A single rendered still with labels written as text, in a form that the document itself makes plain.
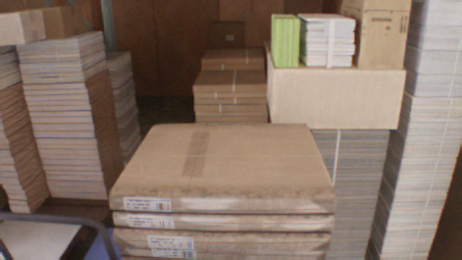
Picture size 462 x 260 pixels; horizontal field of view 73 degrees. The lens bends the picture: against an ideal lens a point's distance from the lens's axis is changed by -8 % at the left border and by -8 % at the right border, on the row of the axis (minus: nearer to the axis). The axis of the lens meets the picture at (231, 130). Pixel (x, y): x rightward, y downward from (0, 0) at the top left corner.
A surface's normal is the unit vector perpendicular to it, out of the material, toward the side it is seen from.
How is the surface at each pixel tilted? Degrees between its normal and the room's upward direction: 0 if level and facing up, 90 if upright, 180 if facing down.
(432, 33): 90
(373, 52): 90
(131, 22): 90
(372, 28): 89
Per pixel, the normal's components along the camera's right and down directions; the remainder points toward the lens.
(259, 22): -0.05, 0.39
